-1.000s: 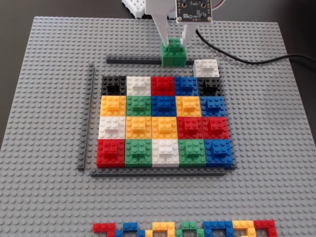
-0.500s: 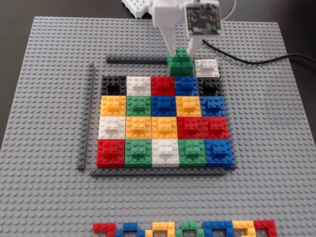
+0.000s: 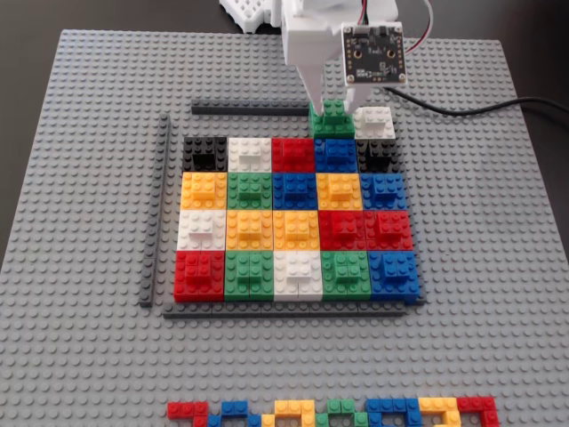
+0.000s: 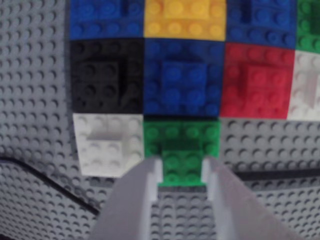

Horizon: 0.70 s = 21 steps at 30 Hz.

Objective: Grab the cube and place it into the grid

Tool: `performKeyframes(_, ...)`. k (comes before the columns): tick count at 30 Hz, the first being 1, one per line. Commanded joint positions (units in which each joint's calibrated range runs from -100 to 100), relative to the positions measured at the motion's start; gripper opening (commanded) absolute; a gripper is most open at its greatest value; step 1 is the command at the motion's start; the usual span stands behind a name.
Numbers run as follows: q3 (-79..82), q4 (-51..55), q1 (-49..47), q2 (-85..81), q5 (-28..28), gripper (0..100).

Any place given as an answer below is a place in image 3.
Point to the dark grey brick strip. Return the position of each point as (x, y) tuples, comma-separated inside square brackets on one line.
[(284, 310), (249, 107), (155, 209)]

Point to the yellow brick letter b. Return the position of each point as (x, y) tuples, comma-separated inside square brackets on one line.
[(289, 407)]

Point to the blue brick letter o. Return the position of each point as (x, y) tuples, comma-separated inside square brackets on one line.
[(233, 408)]

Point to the yellow brick cube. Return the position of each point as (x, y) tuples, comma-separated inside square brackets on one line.
[(338, 191), (295, 231), (249, 231), (203, 191)]

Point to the green brick cube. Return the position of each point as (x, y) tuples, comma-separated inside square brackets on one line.
[(249, 276), (331, 126), (249, 191), (346, 276)]

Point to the black brick cube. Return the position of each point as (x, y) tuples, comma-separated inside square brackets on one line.
[(379, 156), (204, 155)]

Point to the blue brick cube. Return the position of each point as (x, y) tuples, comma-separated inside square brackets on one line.
[(393, 276), (336, 155), (383, 191), (294, 191)]

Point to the yellow brick letter e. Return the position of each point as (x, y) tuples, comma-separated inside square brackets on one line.
[(438, 405)]

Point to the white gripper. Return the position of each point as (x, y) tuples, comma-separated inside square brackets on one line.
[(311, 60)]

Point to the blue brick letter R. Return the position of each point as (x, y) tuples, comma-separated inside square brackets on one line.
[(391, 405)]

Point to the white brick cube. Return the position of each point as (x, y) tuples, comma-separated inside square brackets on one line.
[(298, 276), (201, 231), (249, 155), (373, 122)]

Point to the red brick cube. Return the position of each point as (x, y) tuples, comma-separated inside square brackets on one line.
[(197, 276), (342, 231), (293, 155), (389, 231)]

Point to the red brick letter t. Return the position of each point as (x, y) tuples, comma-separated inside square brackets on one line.
[(186, 409)]

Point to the green brick letter o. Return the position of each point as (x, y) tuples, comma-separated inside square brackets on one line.
[(340, 405)]

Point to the grey studded baseplate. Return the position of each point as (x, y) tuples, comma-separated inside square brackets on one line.
[(89, 133)]

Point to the red brick letter L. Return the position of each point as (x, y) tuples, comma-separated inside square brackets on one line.
[(475, 404)]

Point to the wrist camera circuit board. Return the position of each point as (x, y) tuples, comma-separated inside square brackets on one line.
[(373, 53)]

